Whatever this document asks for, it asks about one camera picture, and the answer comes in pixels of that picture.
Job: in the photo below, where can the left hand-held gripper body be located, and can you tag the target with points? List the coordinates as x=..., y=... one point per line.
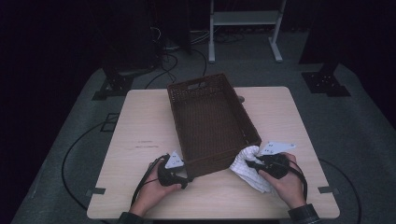
x=169, y=175

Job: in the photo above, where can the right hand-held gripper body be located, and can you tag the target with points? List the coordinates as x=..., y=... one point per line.
x=275, y=166

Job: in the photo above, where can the white waffle cloth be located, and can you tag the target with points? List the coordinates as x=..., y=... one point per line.
x=249, y=177

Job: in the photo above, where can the brown woven basket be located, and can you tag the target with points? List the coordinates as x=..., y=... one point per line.
x=211, y=124

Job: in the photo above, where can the person's left hand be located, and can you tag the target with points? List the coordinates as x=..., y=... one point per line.
x=152, y=193

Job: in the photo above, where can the person's right hand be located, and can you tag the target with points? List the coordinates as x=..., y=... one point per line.
x=289, y=189

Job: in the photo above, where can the grey tape strip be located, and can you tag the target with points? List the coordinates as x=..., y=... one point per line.
x=328, y=189
x=96, y=191

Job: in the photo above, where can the black tape square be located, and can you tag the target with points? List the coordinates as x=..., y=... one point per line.
x=101, y=126

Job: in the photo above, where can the black stand base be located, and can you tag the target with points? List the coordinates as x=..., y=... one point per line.
x=323, y=83
x=116, y=85

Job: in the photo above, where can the white metal stand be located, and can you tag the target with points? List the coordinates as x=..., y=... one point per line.
x=243, y=18

